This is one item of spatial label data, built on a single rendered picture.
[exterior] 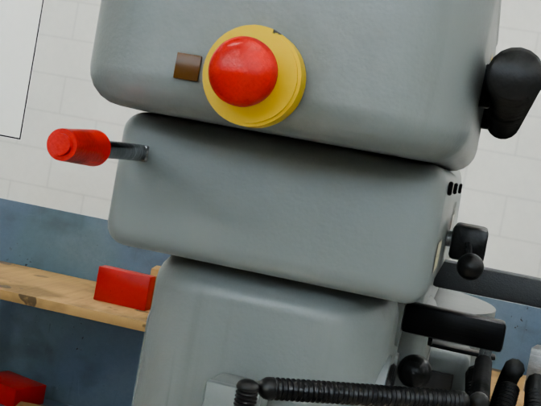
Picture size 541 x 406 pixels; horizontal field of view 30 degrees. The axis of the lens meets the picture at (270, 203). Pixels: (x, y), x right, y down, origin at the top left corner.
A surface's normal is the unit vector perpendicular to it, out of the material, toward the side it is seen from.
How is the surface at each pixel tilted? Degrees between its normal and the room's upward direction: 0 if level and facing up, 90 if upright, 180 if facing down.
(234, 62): 86
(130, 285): 90
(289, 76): 90
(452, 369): 90
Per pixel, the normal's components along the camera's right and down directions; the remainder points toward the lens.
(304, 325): -0.21, 0.01
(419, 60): 0.27, 0.10
